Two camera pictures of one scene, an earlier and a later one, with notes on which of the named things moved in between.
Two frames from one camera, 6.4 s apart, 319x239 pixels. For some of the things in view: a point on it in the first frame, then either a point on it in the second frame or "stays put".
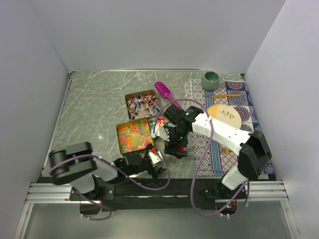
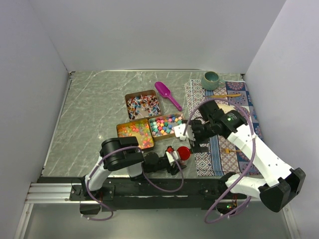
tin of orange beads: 134,136 stays put
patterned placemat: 213,156 stays put
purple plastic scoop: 166,92 stays put
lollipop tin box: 142,104 stays put
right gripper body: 177,138 -> 202,133
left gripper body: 145,165 -> 162,165
